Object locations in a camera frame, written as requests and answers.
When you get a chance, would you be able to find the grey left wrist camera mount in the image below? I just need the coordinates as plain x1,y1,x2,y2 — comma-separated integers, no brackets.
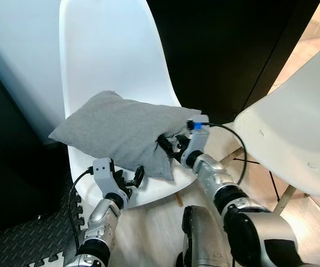
92,158,116,195

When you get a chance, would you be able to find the tall black cupboard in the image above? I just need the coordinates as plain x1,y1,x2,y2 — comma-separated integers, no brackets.
146,0,320,126

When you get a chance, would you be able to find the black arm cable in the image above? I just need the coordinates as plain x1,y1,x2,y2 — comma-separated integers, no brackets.
67,166,95,251
189,120,248,187

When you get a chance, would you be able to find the white plastic shell chair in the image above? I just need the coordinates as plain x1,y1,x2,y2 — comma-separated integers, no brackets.
58,0,205,209
227,39,320,216

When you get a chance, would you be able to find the black diamond plate floor mat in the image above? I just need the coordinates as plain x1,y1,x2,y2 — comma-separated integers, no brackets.
0,192,88,267

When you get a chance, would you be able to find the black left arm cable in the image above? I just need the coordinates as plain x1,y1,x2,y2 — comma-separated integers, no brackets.
67,166,95,251

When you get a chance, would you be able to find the grey pillow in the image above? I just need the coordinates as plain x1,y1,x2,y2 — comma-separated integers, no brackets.
48,91,202,181

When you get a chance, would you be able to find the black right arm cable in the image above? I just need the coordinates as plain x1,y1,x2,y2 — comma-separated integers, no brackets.
189,120,248,187

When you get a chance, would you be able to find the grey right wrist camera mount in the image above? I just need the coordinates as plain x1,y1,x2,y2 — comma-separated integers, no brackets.
185,115,210,154

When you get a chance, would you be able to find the low black cabinet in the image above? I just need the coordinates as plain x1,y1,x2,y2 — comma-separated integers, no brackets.
0,53,66,237

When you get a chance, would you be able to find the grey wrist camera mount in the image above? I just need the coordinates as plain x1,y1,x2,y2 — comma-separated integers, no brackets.
185,115,210,154
92,158,116,195

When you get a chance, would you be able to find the grey right robot leg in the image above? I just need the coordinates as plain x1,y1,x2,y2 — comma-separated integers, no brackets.
179,205,230,267

